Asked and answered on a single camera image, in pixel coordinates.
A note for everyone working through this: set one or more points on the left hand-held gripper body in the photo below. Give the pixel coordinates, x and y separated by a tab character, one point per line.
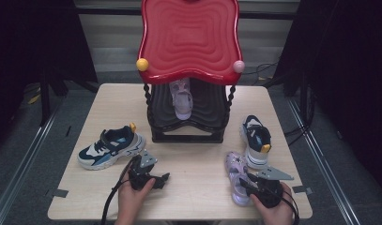
138	178

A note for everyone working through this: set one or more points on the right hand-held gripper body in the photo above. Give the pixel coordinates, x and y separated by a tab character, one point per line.
268	193

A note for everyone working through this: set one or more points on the purple sandal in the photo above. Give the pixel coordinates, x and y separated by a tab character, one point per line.
181	100
235	165

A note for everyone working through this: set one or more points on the navy and white sneaker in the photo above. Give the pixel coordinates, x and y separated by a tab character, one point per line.
113	146
257	140

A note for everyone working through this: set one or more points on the red and black shoe rack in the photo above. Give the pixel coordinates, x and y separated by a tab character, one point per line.
190	37

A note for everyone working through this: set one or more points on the person's right hand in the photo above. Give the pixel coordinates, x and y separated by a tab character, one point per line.
278	215

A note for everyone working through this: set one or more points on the person's left hand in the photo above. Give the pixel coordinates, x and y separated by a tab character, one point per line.
130	206

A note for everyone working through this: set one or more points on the grey tape strip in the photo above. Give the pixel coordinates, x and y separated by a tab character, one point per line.
302	189
59	193

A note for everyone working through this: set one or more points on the black metal stand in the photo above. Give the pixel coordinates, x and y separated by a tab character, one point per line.
44	103

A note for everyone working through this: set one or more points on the yellow floor tape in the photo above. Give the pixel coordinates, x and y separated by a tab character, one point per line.
33	99

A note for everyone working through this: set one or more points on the dark curtain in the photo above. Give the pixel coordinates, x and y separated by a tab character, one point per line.
29	47
351	78

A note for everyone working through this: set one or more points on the black horizontal bar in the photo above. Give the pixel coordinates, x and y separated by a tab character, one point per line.
267	14

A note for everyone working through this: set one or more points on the metal floor rail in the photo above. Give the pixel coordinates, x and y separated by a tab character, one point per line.
317	153
32	154

